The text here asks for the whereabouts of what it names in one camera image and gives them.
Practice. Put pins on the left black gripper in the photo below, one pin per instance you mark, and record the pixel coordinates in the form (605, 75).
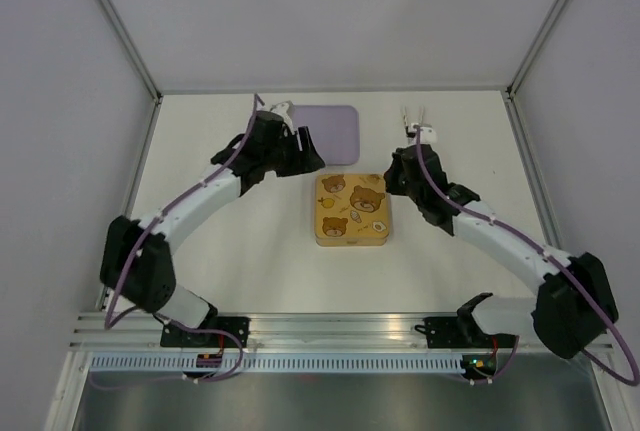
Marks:
(310, 160)

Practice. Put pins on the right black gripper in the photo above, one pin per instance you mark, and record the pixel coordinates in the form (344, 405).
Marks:
(390, 174)

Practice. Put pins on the silver tin lid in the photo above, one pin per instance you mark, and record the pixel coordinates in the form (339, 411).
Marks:
(351, 210)

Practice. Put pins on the white tongs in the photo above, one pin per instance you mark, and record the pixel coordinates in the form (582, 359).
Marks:
(412, 122)

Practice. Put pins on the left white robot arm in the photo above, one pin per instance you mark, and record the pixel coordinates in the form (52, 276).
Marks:
(137, 261)

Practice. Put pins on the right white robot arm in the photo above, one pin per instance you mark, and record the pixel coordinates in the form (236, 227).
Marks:
(571, 303)

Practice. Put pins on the purple plastic tray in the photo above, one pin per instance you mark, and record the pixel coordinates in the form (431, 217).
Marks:
(334, 130)

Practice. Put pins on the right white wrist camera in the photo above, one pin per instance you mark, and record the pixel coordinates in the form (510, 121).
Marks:
(420, 133)

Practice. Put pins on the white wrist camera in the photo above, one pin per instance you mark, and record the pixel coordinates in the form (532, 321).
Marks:
(285, 110)
(420, 133)

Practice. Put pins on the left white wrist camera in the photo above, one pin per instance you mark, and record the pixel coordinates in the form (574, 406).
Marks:
(285, 110)

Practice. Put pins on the aluminium mounting rail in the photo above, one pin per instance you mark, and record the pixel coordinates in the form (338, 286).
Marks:
(350, 332)

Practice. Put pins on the right aluminium frame post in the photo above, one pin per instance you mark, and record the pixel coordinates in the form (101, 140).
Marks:
(543, 34)

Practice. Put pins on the aluminium frame post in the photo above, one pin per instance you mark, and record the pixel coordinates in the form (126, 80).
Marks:
(131, 51)
(543, 34)

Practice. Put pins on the left aluminium frame post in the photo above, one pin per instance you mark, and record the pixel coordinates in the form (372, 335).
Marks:
(131, 51)

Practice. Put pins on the white slotted cable duct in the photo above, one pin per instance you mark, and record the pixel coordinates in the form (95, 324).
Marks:
(306, 363)

